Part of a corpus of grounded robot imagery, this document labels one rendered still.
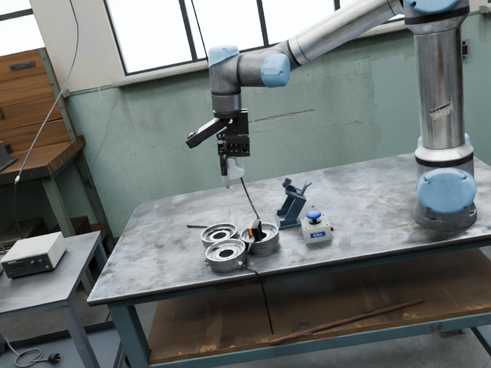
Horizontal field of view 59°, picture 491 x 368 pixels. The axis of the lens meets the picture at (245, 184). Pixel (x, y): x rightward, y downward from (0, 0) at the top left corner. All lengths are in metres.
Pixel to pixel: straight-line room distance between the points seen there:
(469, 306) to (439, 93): 0.64
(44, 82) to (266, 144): 1.36
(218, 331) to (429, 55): 0.92
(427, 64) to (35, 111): 2.34
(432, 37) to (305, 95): 1.84
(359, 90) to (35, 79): 1.90
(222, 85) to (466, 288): 0.90
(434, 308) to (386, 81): 1.75
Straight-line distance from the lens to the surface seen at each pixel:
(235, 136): 1.09
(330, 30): 1.09
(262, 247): 1.14
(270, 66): 1.01
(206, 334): 1.35
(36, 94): 2.84
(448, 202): 1.02
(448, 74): 0.95
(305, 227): 1.16
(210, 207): 1.49
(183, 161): 2.83
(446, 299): 1.38
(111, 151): 2.90
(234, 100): 1.07
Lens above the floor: 1.41
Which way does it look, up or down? 22 degrees down
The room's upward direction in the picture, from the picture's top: 12 degrees counter-clockwise
